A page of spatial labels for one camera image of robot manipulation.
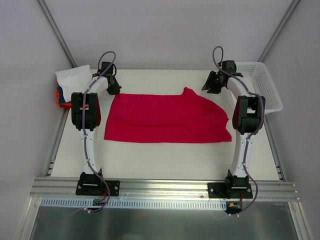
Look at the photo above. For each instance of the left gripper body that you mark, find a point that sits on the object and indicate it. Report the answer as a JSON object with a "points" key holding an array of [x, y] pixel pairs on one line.
{"points": [[113, 86]]}

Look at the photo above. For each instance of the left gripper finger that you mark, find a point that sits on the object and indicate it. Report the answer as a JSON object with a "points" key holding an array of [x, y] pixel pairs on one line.
{"points": [[114, 90], [115, 85]]}

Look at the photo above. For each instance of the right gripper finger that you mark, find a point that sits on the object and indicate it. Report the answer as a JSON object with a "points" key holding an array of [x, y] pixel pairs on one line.
{"points": [[214, 90], [208, 83]]}

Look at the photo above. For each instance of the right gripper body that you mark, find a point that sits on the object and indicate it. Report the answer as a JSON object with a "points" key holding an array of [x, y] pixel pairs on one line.
{"points": [[212, 84]]}

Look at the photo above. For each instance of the pink red t shirt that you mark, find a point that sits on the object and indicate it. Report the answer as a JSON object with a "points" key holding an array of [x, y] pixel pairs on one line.
{"points": [[148, 118]]}

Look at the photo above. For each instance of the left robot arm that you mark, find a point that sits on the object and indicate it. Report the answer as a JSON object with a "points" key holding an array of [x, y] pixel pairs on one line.
{"points": [[86, 117]]}

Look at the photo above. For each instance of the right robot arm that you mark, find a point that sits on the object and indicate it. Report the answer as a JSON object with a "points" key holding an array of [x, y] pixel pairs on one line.
{"points": [[247, 120]]}

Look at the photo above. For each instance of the white folded t shirt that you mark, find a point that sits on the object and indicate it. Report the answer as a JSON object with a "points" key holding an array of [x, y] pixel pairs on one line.
{"points": [[74, 80]]}

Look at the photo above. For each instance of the white plastic basket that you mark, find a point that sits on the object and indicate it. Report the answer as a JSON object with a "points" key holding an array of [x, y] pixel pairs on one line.
{"points": [[258, 80]]}

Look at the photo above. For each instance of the orange red folded t shirt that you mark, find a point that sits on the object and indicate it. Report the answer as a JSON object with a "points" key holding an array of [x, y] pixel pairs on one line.
{"points": [[66, 106]]}

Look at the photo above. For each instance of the blue folded t shirt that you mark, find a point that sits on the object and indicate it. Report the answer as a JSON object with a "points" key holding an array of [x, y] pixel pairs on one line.
{"points": [[60, 99]]}

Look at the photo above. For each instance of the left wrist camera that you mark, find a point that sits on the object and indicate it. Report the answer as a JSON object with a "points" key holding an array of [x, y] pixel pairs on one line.
{"points": [[108, 68]]}

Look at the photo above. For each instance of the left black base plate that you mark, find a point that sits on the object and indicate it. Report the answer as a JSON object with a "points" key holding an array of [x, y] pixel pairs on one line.
{"points": [[96, 187]]}

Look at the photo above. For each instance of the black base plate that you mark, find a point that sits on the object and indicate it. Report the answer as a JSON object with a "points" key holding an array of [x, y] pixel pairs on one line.
{"points": [[219, 190], [96, 187]]}

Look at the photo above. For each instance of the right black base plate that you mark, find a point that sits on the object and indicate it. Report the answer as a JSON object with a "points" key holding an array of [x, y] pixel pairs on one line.
{"points": [[219, 190]]}

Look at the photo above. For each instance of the white slotted cable duct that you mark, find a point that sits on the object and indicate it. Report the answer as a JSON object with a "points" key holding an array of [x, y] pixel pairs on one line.
{"points": [[115, 203]]}

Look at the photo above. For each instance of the aluminium mounting rail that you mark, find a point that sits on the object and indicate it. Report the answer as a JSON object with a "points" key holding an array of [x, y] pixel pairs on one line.
{"points": [[156, 189]]}

